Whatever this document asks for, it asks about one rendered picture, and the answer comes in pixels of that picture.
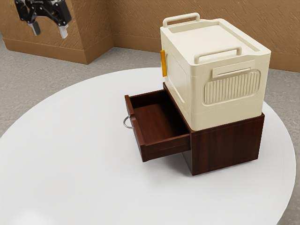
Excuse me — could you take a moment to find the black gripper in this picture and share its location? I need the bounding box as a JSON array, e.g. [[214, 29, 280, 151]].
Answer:
[[14, 0, 73, 39]]

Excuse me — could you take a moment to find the dark wooden open drawer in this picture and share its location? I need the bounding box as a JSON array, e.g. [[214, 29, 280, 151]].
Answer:
[[123, 88, 191, 163]]

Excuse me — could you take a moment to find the cream box with lid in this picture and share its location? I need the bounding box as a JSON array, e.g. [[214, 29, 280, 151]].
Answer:
[[160, 13, 270, 131]]

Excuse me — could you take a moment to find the dark wooden cabinet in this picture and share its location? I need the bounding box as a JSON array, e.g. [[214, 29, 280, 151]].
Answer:
[[163, 82, 265, 176]]

